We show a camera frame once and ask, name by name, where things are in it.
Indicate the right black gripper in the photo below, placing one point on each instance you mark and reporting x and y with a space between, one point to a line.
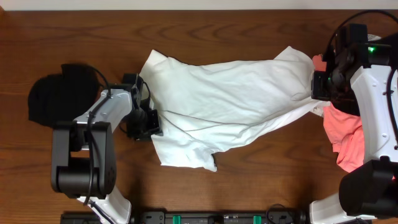
318 91

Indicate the black t-shirt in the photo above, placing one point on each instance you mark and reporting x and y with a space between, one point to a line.
345 105

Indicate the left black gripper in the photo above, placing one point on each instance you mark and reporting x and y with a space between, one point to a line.
154 128

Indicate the white leaf-print garment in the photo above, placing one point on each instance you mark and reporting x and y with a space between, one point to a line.
318 110

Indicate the coral pink garment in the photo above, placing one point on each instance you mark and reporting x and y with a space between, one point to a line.
345 137

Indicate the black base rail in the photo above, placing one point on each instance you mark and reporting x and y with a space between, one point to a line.
276 214

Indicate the folded black garment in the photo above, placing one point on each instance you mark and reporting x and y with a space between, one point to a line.
64 96

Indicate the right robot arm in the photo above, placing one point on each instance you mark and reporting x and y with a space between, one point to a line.
369 192

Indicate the white t-shirt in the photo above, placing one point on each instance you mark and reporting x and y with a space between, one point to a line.
213 108

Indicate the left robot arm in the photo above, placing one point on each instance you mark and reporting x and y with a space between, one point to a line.
83 163

